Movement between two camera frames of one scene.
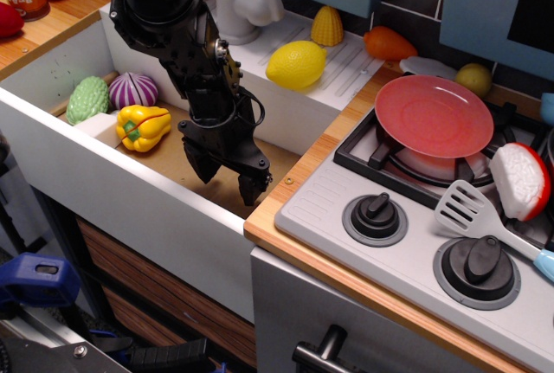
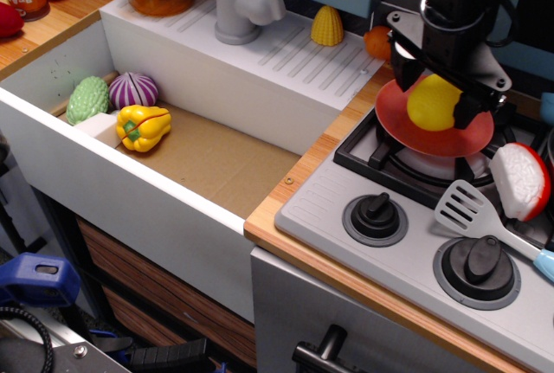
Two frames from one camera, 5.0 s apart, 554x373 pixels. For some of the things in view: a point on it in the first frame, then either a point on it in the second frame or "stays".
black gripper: [221, 128] -> [466, 63]
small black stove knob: [375, 221] stays
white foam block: [104, 127] stays
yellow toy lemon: [297, 65] -> [432, 103]
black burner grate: [427, 181] stays
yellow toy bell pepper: [142, 127] stays
